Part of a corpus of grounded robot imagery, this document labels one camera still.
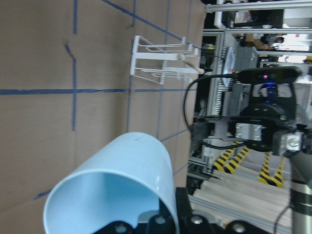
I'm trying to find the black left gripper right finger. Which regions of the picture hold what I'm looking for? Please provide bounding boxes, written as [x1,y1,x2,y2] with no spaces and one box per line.
[175,187,193,234]

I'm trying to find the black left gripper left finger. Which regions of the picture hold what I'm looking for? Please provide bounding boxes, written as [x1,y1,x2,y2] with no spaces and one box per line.
[158,199,174,234]

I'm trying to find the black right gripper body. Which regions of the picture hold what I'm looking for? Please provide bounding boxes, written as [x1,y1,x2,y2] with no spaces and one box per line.
[191,82,312,156]

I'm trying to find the light blue cup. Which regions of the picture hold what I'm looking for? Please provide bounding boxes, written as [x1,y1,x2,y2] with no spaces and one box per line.
[43,132,178,234]

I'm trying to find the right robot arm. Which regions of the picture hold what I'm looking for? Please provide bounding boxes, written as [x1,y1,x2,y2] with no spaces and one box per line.
[191,82,312,234]

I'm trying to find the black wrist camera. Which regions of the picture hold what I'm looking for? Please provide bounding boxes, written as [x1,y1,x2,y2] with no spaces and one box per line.
[236,66,302,85]

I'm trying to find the white wire cup rack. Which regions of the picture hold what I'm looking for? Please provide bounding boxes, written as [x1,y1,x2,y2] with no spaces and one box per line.
[130,35,205,85]

